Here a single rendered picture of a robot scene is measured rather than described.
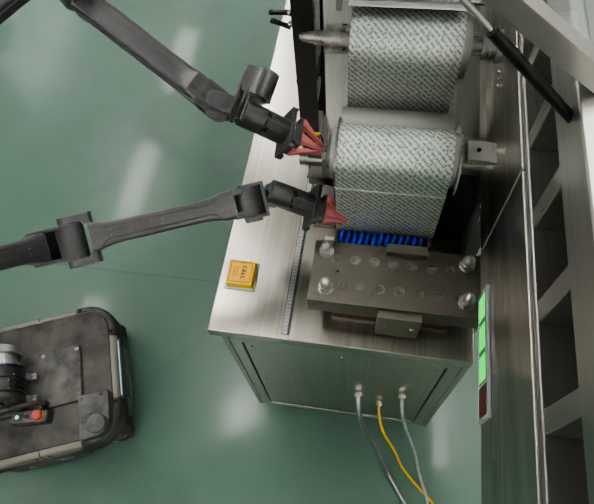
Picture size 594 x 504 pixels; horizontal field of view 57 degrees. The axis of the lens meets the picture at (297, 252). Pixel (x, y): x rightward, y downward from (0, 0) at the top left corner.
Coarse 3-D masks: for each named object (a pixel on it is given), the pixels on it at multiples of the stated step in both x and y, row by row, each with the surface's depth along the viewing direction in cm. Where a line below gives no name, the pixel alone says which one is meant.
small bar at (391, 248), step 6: (390, 246) 128; (396, 246) 128; (402, 246) 128; (408, 246) 128; (414, 246) 128; (390, 252) 128; (396, 252) 128; (402, 252) 127; (408, 252) 127; (414, 252) 127; (420, 252) 127; (426, 252) 127; (420, 258) 128; (426, 258) 128
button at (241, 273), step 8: (232, 264) 143; (240, 264) 143; (248, 264) 143; (256, 264) 144; (232, 272) 142; (240, 272) 142; (248, 272) 142; (232, 280) 141; (240, 280) 141; (248, 280) 140
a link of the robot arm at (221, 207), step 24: (240, 192) 119; (72, 216) 112; (144, 216) 114; (168, 216) 115; (192, 216) 117; (216, 216) 118; (240, 216) 119; (96, 240) 112; (120, 240) 114; (72, 264) 112
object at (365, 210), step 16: (336, 192) 119; (352, 192) 119; (368, 192) 118; (384, 192) 117; (336, 208) 125; (352, 208) 124; (368, 208) 123; (384, 208) 122; (400, 208) 121; (416, 208) 120; (432, 208) 119; (336, 224) 132; (352, 224) 131; (368, 224) 130; (384, 224) 129; (400, 224) 127; (416, 224) 126; (432, 224) 125
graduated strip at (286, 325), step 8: (312, 184) 156; (304, 232) 149; (304, 240) 148; (296, 248) 147; (296, 256) 146; (296, 264) 144; (296, 272) 143; (296, 280) 142; (296, 288) 141; (288, 296) 140; (288, 304) 139; (288, 312) 138; (288, 320) 137; (288, 328) 136
